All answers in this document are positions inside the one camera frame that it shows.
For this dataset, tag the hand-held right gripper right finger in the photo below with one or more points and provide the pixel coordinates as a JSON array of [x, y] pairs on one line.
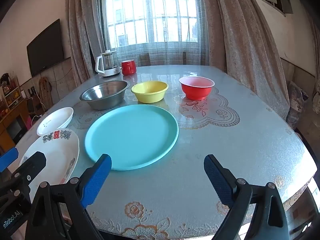
[[217, 177]]

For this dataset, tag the white glass kettle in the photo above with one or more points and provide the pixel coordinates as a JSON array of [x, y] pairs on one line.
[[110, 71]]

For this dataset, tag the wooden cabinet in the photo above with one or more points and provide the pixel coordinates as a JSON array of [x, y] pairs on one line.
[[15, 115]]

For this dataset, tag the red mug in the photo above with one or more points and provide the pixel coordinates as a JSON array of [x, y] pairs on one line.
[[128, 68]]

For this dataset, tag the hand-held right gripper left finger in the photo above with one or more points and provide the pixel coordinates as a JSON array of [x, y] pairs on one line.
[[96, 177]]

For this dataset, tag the stainless steel bowl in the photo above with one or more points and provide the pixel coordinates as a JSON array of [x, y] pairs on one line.
[[105, 97]]

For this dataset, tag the tan wicker object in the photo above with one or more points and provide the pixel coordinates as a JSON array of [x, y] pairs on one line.
[[45, 90]]

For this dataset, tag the barred window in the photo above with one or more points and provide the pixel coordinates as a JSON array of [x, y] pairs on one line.
[[152, 17]]

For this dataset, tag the yellow plastic bowl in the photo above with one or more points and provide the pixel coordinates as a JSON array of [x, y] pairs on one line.
[[150, 95]]

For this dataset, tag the teal round plate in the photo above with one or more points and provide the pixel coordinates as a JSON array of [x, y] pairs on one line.
[[132, 135]]

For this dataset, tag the white dragon-patterned plate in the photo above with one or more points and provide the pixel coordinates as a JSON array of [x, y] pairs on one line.
[[60, 155]]

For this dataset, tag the red plastic bowl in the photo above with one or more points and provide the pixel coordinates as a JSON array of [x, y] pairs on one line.
[[197, 92]]

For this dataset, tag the white sheer curtain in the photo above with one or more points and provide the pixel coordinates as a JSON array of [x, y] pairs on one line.
[[160, 52]]

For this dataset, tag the patterned fabric bundle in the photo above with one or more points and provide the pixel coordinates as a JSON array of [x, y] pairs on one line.
[[296, 105]]

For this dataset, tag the black flat television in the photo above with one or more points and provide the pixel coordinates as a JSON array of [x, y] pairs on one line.
[[45, 50]]

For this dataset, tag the small white dish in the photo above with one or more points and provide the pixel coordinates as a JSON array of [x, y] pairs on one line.
[[53, 122]]

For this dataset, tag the beige curtain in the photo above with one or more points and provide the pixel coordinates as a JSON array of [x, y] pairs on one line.
[[237, 42], [80, 30], [315, 67]]

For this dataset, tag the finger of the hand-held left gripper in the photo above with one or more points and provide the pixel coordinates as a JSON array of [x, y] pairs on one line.
[[35, 162], [7, 158]]

